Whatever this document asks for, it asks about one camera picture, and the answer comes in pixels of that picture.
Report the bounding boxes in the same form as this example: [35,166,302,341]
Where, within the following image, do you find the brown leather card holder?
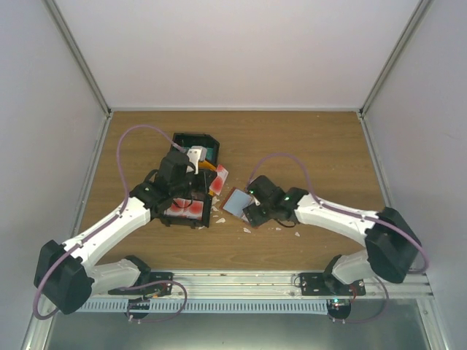
[220,187,259,226]

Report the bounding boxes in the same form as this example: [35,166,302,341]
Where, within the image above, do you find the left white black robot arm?
[33,169,216,319]

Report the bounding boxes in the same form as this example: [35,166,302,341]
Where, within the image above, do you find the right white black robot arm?
[243,186,420,295]

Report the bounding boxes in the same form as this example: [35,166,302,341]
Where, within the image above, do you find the black bin with red cards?
[160,194,212,229]

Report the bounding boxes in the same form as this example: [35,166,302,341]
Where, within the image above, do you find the black bin with teal cards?
[172,133,220,166]

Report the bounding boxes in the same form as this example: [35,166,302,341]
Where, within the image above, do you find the orange plastic bin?
[198,160,217,196]

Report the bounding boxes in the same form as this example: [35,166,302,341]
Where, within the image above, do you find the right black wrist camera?
[247,175,285,203]

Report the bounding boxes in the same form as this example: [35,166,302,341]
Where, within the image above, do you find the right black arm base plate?
[292,272,366,297]

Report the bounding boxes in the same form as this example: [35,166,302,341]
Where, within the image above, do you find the aluminium front rail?
[39,268,435,298]

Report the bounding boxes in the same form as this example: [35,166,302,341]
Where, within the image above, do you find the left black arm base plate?
[107,271,174,297]

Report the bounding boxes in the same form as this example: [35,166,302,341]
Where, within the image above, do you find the grey slotted cable duct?
[76,298,329,314]

